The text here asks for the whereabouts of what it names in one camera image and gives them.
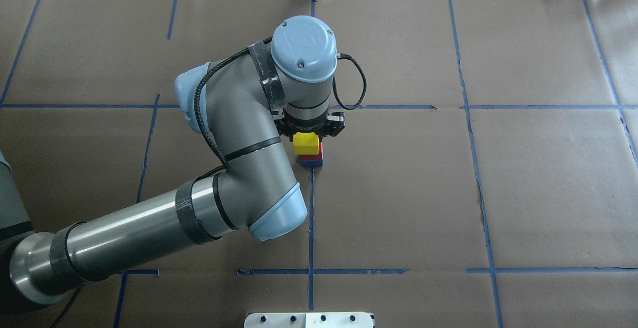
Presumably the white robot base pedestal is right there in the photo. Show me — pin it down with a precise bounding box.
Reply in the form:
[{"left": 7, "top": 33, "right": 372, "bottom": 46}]
[{"left": 243, "top": 312, "right": 376, "bottom": 328}]

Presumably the blue wooden cube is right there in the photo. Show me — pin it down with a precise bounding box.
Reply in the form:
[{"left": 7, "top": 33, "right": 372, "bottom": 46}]
[{"left": 300, "top": 160, "right": 323, "bottom": 167}]

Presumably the yellow wooden cube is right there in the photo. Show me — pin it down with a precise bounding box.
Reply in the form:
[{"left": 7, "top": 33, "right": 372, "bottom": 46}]
[{"left": 292, "top": 132, "right": 320, "bottom": 156}]

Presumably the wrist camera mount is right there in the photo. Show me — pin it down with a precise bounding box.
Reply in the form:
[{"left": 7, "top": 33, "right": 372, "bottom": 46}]
[{"left": 326, "top": 112, "right": 345, "bottom": 137}]

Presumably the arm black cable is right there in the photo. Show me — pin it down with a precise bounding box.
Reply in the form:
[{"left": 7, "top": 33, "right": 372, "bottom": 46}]
[{"left": 193, "top": 39, "right": 368, "bottom": 179}]

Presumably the red wooden cube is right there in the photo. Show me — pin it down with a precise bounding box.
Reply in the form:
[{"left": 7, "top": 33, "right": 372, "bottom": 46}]
[{"left": 299, "top": 142, "right": 323, "bottom": 162}]

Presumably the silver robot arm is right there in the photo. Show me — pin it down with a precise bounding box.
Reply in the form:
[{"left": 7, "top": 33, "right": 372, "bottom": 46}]
[{"left": 1, "top": 15, "right": 344, "bottom": 315}]

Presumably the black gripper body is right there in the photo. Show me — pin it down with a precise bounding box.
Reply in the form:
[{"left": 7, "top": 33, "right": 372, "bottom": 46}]
[{"left": 276, "top": 111, "right": 332, "bottom": 142}]

